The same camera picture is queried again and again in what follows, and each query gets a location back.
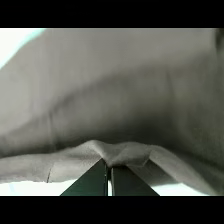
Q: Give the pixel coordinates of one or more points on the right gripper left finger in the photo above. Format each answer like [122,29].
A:
[93,181]

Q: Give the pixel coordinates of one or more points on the grey garment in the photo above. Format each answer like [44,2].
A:
[113,100]

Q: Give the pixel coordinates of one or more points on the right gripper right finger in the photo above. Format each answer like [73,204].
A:
[128,183]

